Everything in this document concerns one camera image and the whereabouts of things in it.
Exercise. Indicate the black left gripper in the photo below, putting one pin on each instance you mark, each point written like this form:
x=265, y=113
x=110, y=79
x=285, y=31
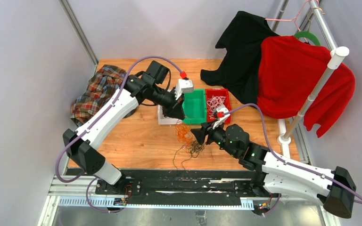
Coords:
x=177, y=111

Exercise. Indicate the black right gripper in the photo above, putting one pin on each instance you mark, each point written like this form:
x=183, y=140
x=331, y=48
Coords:
x=200, y=133

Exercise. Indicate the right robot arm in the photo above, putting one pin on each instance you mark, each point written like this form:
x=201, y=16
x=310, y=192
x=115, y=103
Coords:
x=276, y=174

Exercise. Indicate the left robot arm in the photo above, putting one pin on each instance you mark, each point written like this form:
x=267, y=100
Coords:
x=81, y=145

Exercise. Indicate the white translucent plastic bin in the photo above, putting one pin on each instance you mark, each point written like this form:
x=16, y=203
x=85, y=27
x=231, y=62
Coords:
x=162, y=120

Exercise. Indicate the green plastic bin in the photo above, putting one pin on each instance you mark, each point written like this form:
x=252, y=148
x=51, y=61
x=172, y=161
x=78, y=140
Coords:
x=194, y=107

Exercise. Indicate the red plastic bin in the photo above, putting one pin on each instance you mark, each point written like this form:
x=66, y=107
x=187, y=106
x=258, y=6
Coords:
x=215, y=98

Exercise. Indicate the plaid flannel shirt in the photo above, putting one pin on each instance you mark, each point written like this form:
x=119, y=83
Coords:
x=101, y=86

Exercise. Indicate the black t-shirt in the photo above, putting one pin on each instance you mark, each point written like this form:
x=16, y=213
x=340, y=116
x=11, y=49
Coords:
x=238, y=71

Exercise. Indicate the red t-shirt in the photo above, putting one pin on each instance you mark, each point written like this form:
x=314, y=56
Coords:
x=288, y=72

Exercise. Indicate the green clothes hanger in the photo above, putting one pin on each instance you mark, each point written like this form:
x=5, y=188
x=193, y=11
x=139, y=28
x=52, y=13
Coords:
x=308, y=35

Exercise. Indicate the white clothes rack pole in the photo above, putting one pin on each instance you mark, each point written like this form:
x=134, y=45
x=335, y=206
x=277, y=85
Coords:
x=338, y=54

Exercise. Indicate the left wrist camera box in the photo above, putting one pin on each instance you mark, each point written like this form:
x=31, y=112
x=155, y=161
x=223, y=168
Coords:
x=183, y=86

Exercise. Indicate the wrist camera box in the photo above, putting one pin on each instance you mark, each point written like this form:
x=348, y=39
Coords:
x=183, y=86
x=221, y=114

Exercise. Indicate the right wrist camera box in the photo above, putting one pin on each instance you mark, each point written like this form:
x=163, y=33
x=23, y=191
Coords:
x=221, y=114

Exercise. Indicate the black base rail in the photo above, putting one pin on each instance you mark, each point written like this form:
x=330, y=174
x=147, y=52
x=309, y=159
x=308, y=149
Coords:
x=179, y=189

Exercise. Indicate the pink wire hanger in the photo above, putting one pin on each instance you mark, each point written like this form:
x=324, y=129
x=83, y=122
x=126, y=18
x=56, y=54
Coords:
x=279, y=17

